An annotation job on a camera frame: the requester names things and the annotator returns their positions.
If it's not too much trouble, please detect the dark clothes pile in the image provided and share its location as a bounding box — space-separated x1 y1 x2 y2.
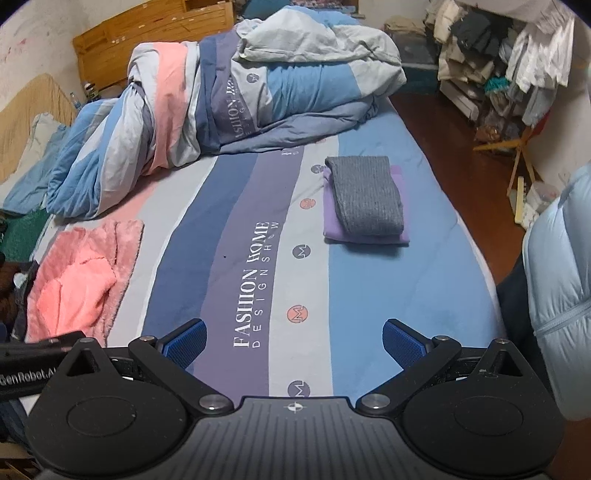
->
0 261 40 343

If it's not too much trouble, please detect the dark blue box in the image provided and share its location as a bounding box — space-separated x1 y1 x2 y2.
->
392 34 440 94

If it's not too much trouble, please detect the purple folded garment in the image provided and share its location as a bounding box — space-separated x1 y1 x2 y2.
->
322 165 411 246

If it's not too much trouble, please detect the light blue puffer jacket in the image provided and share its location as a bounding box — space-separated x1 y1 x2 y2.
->
522 164 591 422

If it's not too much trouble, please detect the light pink fluffy garment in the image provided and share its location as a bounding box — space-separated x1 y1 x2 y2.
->
25 219 145 348

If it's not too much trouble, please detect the coral pink fleece garment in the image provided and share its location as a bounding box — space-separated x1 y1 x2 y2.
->
37 256 117 343

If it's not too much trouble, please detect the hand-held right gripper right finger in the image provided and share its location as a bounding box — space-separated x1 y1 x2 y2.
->
355 318 529 414

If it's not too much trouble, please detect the green cloth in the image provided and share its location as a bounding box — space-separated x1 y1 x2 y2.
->
0 215 51 262

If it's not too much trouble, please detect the grey folded knit garment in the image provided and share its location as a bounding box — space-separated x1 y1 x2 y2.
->
324 156 406 236

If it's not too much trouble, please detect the wooden headboard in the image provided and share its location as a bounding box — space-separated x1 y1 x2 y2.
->
71 0 236 100

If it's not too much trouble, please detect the beige cloth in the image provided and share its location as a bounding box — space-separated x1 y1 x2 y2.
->
0 73 77 184

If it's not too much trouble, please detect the white slatted rack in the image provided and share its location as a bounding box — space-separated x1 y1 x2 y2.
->
438 78 486 121

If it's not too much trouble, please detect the stack of beige folded clothes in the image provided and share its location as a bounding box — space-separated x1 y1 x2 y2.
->
383 16 439 38

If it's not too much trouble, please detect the clear plastic container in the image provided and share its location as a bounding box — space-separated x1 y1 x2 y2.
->
525 181 560 228

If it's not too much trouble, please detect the striped duvet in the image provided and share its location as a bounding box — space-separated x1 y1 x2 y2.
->
46 7 408 220

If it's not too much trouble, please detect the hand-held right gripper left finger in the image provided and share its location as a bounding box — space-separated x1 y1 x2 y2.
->
60 318 235 413

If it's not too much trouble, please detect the light blue pillow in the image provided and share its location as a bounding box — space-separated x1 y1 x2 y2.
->
2 113 71 216

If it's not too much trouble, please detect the wooden folding stand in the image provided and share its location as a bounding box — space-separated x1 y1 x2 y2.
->
473 124 542 200

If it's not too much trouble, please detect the striped bed sheet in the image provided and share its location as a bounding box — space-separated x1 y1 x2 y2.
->
28 97 505 403

